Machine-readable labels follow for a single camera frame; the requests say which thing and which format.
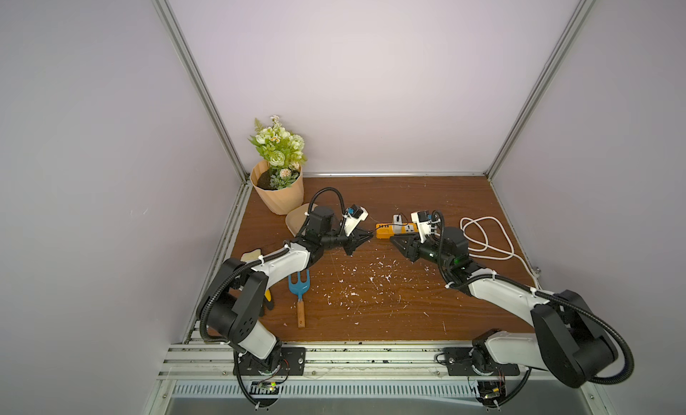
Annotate black USB charging cable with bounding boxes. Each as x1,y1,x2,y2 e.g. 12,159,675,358
369,221,414,235

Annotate orange power strip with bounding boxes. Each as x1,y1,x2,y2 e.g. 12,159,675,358
375,223,417,239

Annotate beige panda scale bowl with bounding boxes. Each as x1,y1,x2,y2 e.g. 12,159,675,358
285,204,309,236

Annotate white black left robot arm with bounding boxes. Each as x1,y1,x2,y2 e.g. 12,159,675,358
196,187,373,365

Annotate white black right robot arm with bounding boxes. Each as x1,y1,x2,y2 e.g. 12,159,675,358
387,211,635,388

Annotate beige flower pot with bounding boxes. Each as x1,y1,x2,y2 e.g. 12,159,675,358
250,160,305,215

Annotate green white artificial flowers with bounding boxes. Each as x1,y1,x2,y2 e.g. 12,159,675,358
249,115,307,191

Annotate right controller circuit board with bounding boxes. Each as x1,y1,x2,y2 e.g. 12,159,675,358
476,381,507,409

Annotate controller circuit board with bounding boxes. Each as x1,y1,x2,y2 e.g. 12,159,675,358
249,381,280,401
476,381,507,409

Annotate left controller circuit board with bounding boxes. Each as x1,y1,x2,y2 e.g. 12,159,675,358
249,381,280,401

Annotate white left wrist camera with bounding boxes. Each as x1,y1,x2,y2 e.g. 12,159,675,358
342,204,368,236

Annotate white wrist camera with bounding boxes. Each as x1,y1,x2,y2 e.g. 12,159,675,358
342,204,368,236
411,211,435,244

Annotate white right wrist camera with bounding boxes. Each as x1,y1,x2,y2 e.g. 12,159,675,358
411,211,435,244

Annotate blue garden fork wooden handle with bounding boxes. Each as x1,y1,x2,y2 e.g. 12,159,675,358
288,269,311,329

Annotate white power strip cord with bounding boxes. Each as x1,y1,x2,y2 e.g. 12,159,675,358
459,216,540,288

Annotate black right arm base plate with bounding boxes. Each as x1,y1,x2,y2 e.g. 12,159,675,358
434,347,521,377

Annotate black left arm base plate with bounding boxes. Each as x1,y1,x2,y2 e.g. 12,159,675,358
233,346,307,378

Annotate aluminium front rail frame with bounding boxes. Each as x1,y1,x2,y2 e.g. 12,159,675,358
157,342,598,382

